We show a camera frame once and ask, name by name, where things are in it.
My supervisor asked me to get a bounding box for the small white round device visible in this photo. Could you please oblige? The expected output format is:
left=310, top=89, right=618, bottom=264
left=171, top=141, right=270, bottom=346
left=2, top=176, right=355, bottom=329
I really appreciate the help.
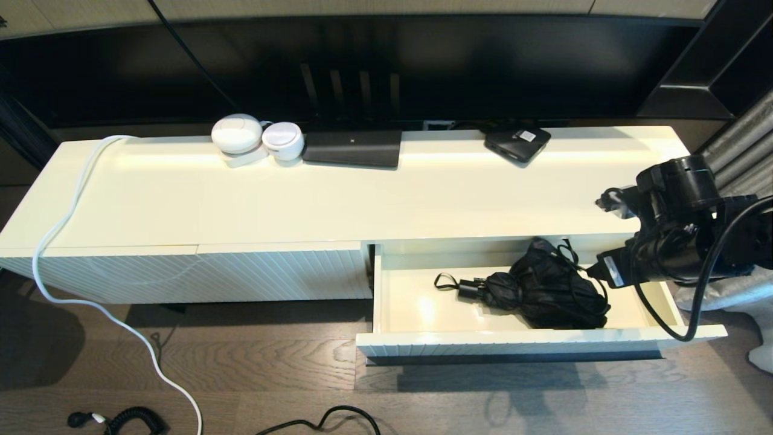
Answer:
left=262, top=122, right=305, bottom=162

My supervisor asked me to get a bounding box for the white fluted drawer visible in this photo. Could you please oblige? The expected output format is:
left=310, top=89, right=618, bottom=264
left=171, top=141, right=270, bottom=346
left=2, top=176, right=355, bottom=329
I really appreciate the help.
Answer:
left=355, top=236, right=728, bottom=367

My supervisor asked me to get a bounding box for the black wall shelf unit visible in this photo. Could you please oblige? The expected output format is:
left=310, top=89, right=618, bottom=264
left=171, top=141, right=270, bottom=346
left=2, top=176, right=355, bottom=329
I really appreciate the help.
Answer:
left=634, top=0, right=773, bottom=121

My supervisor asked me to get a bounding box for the large white round device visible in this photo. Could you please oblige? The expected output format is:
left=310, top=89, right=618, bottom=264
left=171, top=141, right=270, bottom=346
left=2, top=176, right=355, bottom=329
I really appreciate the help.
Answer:
left=211, top=114, right=265, bottom=155

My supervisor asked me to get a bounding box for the white long TV cabinet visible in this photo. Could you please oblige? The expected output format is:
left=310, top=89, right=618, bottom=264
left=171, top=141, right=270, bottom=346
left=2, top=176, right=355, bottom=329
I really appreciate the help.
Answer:
left=0, top=125, right=692, bottom=304

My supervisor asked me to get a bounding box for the white power cable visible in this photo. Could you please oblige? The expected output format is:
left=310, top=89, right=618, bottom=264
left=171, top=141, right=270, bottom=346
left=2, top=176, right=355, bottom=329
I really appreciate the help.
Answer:
left=32, top=135, right=204, bottom=435

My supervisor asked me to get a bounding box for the thin black wall cable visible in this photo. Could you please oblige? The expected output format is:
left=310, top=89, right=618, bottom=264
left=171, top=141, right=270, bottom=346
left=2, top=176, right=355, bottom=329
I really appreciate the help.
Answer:
left=148, top=0, right=239, bottom=112

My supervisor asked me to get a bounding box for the white flat device base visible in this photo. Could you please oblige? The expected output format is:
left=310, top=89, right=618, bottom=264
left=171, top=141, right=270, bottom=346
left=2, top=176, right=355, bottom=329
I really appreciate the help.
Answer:
left=221, top=147, right=270, bottom=169

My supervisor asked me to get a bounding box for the black set-top box white label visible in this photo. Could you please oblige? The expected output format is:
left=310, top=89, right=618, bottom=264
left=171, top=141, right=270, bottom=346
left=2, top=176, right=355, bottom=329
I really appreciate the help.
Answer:
left=484, top=125, right=551, bottom=167

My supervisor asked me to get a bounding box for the short black looped cable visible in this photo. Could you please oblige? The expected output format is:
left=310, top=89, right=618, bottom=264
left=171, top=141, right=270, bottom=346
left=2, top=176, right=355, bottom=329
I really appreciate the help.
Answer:
left=556, top=239, right=609, bottom=321

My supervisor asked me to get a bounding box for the black television screen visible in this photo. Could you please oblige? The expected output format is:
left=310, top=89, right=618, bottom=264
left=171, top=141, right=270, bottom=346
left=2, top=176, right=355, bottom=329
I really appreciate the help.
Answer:
left=0, top=13, right=704, bottom=131

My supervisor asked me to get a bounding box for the black coiled cable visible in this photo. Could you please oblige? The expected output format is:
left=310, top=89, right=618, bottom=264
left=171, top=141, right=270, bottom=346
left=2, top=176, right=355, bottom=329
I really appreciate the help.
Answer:
left=68, top=407, right=168, bottom=435

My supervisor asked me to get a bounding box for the black flat router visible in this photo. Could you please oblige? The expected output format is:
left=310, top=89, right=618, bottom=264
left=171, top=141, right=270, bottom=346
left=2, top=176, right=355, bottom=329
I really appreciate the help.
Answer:
left=302, top=130, right=403, bottom=169

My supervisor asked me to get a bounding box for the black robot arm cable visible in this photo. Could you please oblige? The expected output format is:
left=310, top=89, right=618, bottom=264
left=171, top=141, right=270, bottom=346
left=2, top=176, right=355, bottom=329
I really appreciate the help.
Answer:
left=631, top=196, right=773, bottom=343

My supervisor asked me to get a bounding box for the black floor cable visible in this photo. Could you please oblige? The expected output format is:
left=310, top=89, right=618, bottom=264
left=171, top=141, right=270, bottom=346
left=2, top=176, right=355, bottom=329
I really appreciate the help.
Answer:
left=257, top=405, right=381, bottom=435

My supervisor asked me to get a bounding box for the black umbrella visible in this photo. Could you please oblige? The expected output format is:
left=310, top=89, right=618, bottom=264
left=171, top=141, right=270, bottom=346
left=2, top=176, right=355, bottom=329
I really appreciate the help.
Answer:
left=434, top=237, right=611, bottom=330

